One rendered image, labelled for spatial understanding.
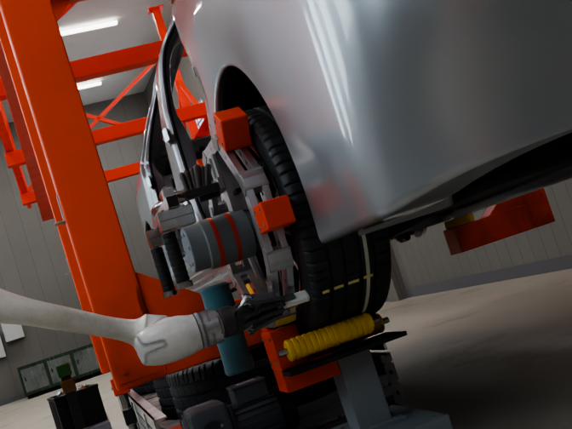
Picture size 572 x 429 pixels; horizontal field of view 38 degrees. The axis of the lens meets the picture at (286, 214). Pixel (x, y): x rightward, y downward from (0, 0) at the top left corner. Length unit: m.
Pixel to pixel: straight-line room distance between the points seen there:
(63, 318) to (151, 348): 0.22
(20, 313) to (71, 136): 0.91
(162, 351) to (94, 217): 0.82
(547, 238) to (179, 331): 6.36
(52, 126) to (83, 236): 0.37
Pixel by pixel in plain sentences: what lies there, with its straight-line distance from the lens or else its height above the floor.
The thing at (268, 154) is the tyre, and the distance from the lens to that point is 2.12.
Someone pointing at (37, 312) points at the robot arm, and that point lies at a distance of 2.06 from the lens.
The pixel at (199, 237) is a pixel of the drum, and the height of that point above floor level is 0.87.
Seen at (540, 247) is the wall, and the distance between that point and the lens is 8.28.
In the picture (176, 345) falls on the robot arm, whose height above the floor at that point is 0.62.
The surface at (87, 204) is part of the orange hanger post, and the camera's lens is 2.76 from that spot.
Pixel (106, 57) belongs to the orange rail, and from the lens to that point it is 8.70.
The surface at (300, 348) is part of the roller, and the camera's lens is 2.21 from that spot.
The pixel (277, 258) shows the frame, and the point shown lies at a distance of 2.09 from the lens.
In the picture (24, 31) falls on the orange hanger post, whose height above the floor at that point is 1.72.
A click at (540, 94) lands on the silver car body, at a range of 1.56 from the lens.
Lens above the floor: 0.69
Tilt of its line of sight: 4 degrees up
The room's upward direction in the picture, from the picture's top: 18 degrees counter-clockwise
